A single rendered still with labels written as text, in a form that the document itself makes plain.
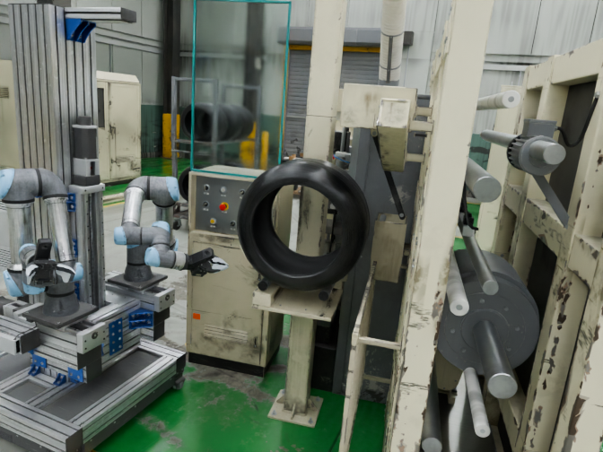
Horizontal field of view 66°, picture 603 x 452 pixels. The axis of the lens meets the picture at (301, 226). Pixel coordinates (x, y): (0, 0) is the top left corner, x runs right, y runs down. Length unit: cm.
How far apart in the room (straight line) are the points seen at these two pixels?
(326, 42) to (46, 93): 127
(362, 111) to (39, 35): 146
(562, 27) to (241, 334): 959
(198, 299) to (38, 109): 140
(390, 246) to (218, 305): 124
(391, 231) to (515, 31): 929
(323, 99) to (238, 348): 164
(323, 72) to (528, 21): 921
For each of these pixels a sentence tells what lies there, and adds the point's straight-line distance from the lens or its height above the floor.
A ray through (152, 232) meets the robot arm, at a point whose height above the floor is 114.
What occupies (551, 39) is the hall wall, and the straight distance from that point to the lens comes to 1127.
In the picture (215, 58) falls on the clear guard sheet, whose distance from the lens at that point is 281.
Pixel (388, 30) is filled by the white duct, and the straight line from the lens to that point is 266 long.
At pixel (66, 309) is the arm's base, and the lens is 234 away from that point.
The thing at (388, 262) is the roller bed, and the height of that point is 100.
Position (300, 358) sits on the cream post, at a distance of 266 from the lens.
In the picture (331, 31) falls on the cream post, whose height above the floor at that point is 203.
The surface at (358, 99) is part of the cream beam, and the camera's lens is 165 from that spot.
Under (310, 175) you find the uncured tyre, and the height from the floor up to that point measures 142.
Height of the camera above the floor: 170
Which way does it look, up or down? 14 degrees down
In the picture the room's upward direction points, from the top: 5 degrees clockwise
